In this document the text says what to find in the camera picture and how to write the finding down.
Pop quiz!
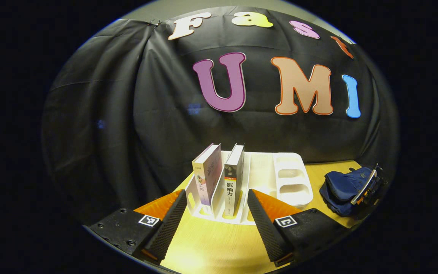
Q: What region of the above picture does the blue schoolbag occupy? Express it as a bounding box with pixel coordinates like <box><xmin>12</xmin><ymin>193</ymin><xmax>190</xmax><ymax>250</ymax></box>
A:
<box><xmin>319</xmin><ymin>167</ymin><xmax>375</xmax><ymax>217</ymax></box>

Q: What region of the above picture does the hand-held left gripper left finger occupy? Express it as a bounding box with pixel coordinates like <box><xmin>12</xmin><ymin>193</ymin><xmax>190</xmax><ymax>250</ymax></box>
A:
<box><xmin>88</xmin><ymin>189</ymin><xmax>188</xmax><ymax>266</ymax></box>

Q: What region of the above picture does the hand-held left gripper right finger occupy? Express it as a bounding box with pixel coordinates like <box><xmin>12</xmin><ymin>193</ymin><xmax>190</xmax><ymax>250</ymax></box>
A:
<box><xmin>247</xmin><ymin>188</ymin><xmax>351</xmax><ymax>267</ymax></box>

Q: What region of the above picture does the black backdrop cloth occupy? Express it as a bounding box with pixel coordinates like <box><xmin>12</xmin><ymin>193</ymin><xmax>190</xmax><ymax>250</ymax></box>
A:
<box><xmin>41</xmin><ymin>6</ymin><xmax>400</xmax><ymax>225</ymax></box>

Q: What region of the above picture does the white bookshelf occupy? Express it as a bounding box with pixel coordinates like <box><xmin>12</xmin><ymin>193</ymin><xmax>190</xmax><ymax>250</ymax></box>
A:
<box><xmin>185</xmin><ymin>151</ymin><xmax>314</xmax><ymax>226</ymax></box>

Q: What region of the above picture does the pink cover book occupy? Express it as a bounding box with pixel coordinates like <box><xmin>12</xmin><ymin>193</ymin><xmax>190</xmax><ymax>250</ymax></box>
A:
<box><xmin>192</xmin><ymin>143</ymin><xmax>222</xmax><ymax>206</ymax></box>

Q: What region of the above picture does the dark cover book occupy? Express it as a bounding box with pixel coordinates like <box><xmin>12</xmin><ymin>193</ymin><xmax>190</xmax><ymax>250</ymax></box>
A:
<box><xmin>224</xmin><ymin>143</ymin><xmax>245</xmax><ymax>217</ymax></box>

